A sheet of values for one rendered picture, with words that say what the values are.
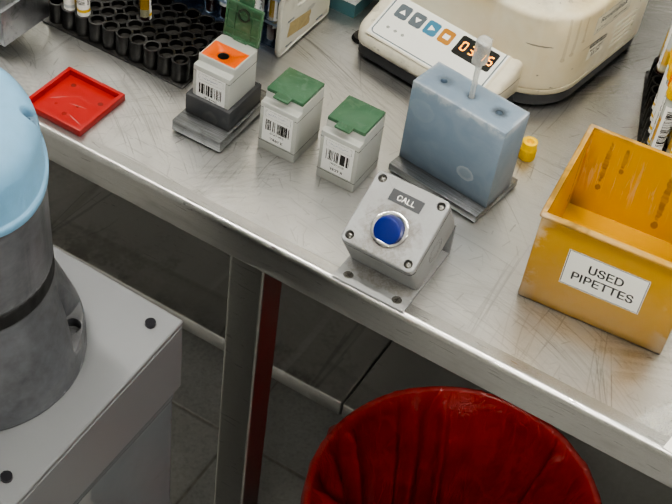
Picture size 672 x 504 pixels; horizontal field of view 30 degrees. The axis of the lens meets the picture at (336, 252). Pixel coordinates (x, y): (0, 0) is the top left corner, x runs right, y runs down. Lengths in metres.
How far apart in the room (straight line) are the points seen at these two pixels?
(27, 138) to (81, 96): 0.48
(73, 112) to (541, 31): 0.45
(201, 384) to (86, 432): 1.22
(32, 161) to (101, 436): 0.24
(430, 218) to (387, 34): 0.30
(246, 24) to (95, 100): 0.17
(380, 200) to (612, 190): 0.23
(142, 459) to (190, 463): 0.99
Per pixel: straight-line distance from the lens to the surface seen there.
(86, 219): 1.97
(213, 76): 1.16
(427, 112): 1.13
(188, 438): 2.03
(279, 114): 1.15
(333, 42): 1.32
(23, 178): 0.75
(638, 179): 1.14
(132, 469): 1.01
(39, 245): 0.80
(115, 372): 0.91
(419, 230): 1.03
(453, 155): 1.14
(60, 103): 1.23
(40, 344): 0.85
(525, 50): 1.24
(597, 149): 1.14
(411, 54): 1.26
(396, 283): 1.08
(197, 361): 2.13
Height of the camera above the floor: 1.67
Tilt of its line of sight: 46 degrees down
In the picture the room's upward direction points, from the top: 9 degrees clockwise
